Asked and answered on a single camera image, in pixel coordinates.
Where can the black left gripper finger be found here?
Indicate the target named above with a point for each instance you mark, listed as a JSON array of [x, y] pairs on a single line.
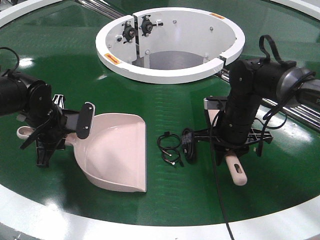
[[44, 153], [84, 120]]

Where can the black bearing mount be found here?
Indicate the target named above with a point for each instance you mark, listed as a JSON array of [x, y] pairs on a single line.
[[147, 26], [129, 32]]

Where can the black bearing mount right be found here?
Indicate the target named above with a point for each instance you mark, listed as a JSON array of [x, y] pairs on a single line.
[[147, 26]]

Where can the white far outer rim left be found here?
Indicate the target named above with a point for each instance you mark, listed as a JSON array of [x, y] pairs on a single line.
[[23, 8]]

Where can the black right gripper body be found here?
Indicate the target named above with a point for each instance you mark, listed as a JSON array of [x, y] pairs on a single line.
[[221, 148]]

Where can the white outer conveyor rim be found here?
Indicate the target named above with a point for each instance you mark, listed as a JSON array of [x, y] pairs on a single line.
[[26, 219]]

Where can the beige plastic dustpan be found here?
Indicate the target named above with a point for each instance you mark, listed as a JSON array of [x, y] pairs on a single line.
[[113, 156]]

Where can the white far outer rim right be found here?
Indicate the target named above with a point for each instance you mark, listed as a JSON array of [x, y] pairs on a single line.
[[309, 7]]

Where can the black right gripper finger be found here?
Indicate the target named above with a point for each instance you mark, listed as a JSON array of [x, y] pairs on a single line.
[[205, 135], [255, 135]]

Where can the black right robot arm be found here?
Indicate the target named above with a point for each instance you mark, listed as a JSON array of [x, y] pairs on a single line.
[[251, 81]]

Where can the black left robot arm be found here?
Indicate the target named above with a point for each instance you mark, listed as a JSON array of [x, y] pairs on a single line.
[[16, 91]]

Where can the black bearing mount left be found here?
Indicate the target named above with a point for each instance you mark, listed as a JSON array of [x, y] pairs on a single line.
[[129, 32]]

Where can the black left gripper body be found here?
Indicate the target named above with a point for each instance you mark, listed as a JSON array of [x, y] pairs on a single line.
[[50, 121]]

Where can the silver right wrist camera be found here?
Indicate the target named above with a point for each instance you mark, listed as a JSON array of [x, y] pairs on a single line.
[[215, 102]]

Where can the beige hand brush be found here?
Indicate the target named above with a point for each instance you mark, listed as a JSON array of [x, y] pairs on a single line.
[[235, 168]]

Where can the chrome roller bars top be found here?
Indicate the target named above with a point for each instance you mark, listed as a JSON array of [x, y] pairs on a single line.
[[102, 7]]

